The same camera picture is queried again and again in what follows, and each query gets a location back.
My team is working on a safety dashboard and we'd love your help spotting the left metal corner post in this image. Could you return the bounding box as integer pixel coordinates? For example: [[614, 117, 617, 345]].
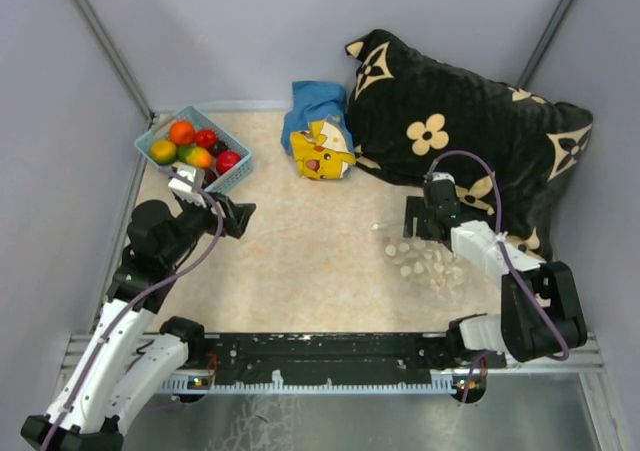
[[71, 0, 155, 123]]

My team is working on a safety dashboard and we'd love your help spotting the green orange toy mango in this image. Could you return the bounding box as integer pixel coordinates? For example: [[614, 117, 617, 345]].
[[177, 146, 214, 169]]

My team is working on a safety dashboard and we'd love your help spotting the yellow green toy citrus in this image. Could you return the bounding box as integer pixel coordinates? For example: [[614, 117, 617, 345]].
[[149, 139, 177, 166]]

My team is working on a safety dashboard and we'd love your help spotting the black floral pillow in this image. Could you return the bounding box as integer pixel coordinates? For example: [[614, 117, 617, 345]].
[[345, 29, 594, 261]]

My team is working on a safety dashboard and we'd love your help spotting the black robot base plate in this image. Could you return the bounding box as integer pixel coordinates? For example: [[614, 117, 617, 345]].
[[178, 332, 478, 386]]

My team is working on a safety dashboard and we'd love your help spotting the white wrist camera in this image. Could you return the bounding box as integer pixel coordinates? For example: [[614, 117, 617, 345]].
[[168, 164, 208, 210], [425, 171, 455, 183]]

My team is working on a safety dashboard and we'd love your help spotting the dark purple toy fruit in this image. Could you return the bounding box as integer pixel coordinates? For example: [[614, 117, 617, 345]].
[[208, 140, 229, 158]]

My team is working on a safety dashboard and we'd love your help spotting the right metal corner post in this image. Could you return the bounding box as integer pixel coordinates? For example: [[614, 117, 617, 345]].
[[517, 0, 576, 88]]

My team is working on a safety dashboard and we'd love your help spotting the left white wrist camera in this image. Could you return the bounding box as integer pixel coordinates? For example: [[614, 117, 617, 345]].
[[168, 164, 208, 210]]

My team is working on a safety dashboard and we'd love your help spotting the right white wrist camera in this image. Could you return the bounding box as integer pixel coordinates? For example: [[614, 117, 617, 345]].
[[425, 171, 455, 183]]

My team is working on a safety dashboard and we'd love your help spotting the aluminium frame rail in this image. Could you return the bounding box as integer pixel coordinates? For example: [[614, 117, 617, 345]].
[[59, 333, 606, 397]]

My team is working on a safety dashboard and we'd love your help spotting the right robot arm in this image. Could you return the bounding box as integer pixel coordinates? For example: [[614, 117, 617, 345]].
[[403, 173, 588, 367]]

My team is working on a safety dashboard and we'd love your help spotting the clear dotted zip top bag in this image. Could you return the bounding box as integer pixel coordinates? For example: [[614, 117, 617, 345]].
[[369, 221, 474, 298]]

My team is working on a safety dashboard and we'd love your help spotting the dark maroon toy plum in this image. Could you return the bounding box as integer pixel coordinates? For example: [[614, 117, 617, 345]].
[[202, 168, 218, 188]]

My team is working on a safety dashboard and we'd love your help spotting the purple cable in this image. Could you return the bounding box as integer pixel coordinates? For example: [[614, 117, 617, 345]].
[[39, 168, 226, 450], [429, 150, 571, 405]]

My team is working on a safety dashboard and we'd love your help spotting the metal corner post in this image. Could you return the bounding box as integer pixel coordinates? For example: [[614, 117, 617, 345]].
[[517, 0, 576, 88], [71, 0, 155, 123]]

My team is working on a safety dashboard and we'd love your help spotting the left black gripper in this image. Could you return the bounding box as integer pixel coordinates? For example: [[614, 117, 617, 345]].
[[162, 190, 256, 266]]

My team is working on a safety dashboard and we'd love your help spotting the blue plastic basket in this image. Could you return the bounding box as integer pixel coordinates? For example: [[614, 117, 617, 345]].
[[135, 106, 252, 194]]

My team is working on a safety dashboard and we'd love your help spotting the orange toy fruit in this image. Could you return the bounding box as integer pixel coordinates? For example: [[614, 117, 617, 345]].
[[168, 120, 196, 146]]

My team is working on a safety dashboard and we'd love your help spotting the blue yellow pikachu cloth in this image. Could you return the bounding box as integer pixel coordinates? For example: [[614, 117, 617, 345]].
[[280, 81, 356, 181]]

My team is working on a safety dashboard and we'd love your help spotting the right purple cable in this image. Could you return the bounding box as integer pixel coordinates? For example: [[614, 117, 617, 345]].
[[429, 150, 571, 405]]

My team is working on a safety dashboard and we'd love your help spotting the red toy apple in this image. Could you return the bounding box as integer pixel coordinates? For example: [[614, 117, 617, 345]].
[[215, 150, 242, 175]]

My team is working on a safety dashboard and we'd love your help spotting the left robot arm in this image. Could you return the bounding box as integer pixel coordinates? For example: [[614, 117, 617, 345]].
[[21, 193, 256, 450]]

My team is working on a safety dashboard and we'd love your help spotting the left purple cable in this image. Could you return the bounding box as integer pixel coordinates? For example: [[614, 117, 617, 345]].
[[39, 168, 226, 450]]

